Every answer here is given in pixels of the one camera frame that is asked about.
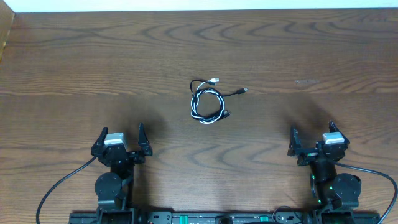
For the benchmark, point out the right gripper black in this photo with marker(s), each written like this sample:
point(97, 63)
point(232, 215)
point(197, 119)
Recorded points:
point(308, 155)

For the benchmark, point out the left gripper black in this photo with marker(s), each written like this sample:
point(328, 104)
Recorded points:
point(123, 152)

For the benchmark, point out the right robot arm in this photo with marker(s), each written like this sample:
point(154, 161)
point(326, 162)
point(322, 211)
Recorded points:
point(337, 194)

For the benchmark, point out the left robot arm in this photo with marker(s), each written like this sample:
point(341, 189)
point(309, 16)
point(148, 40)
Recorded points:
point(113, 187)

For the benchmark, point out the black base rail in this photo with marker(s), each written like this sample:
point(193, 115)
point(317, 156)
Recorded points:
point(167, 217)

